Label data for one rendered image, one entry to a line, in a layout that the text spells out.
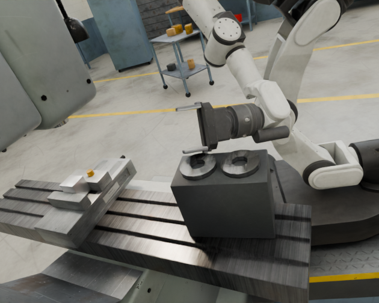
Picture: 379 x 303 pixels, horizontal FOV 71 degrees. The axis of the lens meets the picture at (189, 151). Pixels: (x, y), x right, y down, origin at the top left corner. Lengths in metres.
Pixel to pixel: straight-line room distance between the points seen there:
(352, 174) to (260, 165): 0.68
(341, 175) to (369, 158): 0.13
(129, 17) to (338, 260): 6.16
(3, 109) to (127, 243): 0.47
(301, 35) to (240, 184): 0.53
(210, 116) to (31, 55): 0.40
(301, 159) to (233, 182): 0.64
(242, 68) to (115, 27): 6.10
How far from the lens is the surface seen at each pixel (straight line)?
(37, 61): 0.64
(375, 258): 1.36
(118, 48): 6.88
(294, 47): 0.95
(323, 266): 1.31
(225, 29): 0.80
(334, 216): 1.25
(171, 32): 4.38
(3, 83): 0.57
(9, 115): 0.57
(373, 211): 1.29
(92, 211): 0.91
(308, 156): 1.19
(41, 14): 0.68
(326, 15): 0.94
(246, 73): 0.78
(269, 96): 0.73
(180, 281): 1.07
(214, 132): 0.66
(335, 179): 1.24
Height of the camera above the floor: 1.51
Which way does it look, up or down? 32 degrees down
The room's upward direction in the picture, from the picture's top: 18 degrees counter-clockwise
